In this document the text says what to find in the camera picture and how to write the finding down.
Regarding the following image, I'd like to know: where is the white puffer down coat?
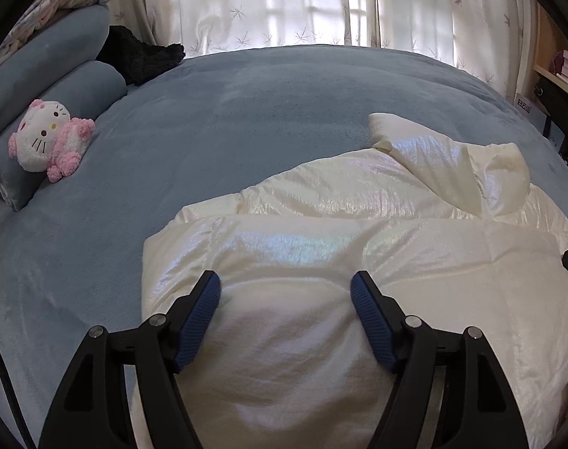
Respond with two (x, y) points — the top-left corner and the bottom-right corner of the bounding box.
(142, 114), (568, 448)

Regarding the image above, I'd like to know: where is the white labelled box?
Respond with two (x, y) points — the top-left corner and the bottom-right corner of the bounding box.
(514, 93), (548, 131)

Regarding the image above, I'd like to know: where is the wooden shelf unit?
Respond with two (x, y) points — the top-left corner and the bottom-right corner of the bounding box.
(526, 4), (568, 116)

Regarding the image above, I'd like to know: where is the blue fleece bed cover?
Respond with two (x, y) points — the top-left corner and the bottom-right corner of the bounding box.
(0, 46), (568, 436)

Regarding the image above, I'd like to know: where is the pink white kitty plush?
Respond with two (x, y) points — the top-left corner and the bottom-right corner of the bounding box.
(8, 100), (95, 183)

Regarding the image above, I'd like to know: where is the lower blue pillow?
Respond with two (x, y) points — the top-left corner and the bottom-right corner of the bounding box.
(0, 61), (127, 211)

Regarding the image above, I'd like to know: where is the blue pillow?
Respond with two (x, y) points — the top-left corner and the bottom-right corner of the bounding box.
(0, 61), (127, 211)
(0, 4), (110, 134)

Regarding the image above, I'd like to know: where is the white floral curtain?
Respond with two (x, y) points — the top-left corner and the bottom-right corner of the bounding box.
(110, 0), (538, 98)

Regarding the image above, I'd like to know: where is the black garment by pillows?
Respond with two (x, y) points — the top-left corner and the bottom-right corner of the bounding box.
(96, 25), (186, 86)

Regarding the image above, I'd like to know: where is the upper blue pillow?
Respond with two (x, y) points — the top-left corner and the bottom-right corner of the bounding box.
(0, 4), (110, 134)

